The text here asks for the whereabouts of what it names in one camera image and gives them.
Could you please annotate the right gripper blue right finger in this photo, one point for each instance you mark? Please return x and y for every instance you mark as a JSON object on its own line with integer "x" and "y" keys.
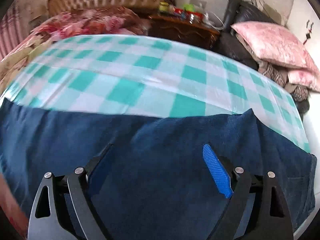
{"x": 218, "y": 172}

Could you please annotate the wall power outlet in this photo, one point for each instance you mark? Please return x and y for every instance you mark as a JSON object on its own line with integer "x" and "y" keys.
{"x": 198, "y": 3}

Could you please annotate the white charger with cable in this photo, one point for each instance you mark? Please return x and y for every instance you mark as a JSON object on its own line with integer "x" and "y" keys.
{"x": 212, "y": 20}

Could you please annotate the green crumpled bag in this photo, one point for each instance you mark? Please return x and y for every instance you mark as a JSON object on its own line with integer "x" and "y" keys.
{"x": 189, "y": 7}

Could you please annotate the dark wooden nightstand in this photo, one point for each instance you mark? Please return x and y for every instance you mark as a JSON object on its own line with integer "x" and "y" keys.
{"x": 183, "y": 31}

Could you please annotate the blue denim jeans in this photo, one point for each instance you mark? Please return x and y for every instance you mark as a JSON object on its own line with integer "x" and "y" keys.
{"x": 159, "y": 186}

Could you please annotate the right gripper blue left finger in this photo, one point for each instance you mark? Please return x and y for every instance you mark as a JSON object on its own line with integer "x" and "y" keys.
{"x": 98, "y": 174}

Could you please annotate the black leather armchair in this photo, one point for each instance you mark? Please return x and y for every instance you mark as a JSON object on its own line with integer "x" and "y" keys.
{"x": 233, "y": 45}

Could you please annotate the yellow lidded jar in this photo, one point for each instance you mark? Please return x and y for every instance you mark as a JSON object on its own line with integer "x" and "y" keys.
{"x": 163, "y": 7}

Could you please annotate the large pink floral pillow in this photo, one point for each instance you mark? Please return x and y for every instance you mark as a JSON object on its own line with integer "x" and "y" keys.
{"x": 275, "y": 43}

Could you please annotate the floral pink bed quilt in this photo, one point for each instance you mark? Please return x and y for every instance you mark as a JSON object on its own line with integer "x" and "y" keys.
{"x": 111, "y": 20}

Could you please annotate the pink curtain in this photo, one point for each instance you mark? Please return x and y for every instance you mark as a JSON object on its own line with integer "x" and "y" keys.
{"x": 11, "y": 32}

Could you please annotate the teal white checkered tablecloth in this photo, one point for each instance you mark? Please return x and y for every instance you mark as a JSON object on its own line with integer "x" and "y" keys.
{"x": 123, "y": 74}

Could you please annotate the red box on nightstand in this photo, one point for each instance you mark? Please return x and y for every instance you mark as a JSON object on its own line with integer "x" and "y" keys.
{"x": 187, "y": 15}

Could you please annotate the left hand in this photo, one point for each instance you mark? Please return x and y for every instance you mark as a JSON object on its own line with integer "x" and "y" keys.
{"x": 12, "y": 210}

